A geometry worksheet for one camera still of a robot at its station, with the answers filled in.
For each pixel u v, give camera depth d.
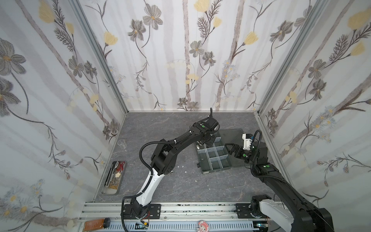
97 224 0.67
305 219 0.40
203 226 0.67
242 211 0.73
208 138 0.80
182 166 0.91
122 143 0.96
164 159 0.56
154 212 0.74
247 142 0.75
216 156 0.91
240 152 0.73
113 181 0.84
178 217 0.73
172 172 0.87
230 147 0.77
